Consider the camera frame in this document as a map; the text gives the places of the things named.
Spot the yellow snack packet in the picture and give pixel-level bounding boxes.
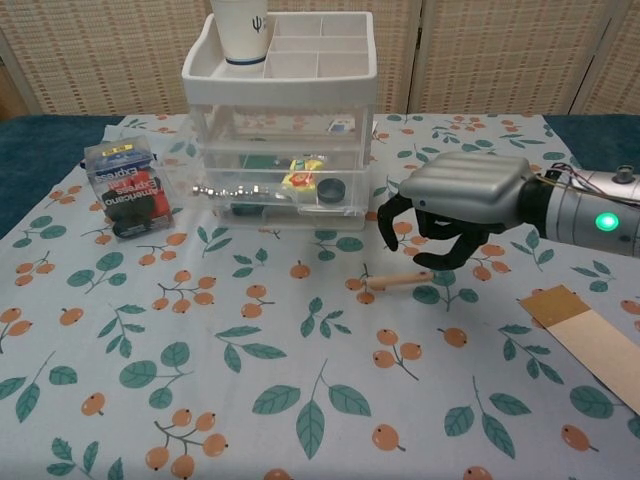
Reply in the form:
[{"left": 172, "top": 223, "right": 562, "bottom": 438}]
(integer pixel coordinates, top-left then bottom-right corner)
[{"left": 280, "top": 157, "right": 326, "bottom": 194}]

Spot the pink and gold card strip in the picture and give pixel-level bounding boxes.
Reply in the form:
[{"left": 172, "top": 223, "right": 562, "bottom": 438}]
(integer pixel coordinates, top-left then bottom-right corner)
[{"left": 518, "top": 284, "right": 640, "bottom": 417}]

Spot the white plastic drawer organizer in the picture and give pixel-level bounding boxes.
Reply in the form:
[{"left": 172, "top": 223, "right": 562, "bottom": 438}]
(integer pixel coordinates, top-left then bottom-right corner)
[{"left": 180, "top": 10, "right": 376, "bottom": 232}]

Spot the black round cap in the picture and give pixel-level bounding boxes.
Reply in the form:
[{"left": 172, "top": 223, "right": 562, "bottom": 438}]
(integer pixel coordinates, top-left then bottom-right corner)
[{"left": 317, "top": 178, "right": 348, "bottom": 204}]

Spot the teal table cover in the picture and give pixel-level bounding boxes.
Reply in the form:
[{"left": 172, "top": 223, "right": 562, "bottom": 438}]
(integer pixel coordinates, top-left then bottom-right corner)
[{"left": 0, "top": 113, "right": 640, "bottom": 241}]

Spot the small wooden stick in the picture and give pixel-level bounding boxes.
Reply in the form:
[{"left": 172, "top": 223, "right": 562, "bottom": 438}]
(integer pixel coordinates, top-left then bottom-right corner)
[{"left": 364, "top": 271, "right": 435, "bottom": 292}]

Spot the woven folding screen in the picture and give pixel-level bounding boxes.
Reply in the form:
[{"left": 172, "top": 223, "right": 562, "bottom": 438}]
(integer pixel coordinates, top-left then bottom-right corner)
[{"left": 0, "top": 0, "right": 640, "bottom": 121}]

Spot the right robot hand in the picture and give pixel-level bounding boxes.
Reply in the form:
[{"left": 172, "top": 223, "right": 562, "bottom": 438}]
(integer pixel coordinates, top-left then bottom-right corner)
[{"left": 375, "top": 152, "right": 539, "bottom": 272}]

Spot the clear coffee capsule box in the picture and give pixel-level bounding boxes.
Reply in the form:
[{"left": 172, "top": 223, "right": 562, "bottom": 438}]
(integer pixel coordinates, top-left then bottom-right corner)
[{"left": 83, "top": 133, "right": 176, "bottom": 243}]

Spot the leaf and berry tablecloth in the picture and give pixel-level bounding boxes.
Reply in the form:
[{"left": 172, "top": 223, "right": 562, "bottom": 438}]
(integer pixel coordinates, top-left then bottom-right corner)
[{"left": 0, "top": 113, "right": 640, "bottom": 480}]

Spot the white paper cup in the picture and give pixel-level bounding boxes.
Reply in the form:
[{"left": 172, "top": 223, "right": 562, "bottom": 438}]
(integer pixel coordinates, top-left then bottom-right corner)
[{"left": 209, "top": 0, "right": 274, "bottom": 66}]

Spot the silver bead chain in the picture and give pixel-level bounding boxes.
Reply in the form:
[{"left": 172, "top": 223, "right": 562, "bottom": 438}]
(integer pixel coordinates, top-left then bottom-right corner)
[{"left": 191, "top": 182, "right": 279, "bottom": 200}]

